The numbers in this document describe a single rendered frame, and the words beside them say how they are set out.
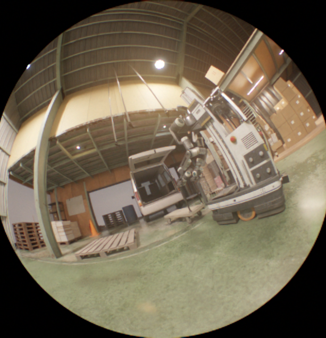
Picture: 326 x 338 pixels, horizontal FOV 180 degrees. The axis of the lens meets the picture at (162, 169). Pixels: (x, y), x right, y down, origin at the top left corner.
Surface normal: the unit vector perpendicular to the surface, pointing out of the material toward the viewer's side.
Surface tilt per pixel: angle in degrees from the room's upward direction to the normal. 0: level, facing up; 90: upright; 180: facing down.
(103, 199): 90
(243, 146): 90
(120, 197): 90
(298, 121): 90
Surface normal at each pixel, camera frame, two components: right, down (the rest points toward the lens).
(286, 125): -0.89, 0.26
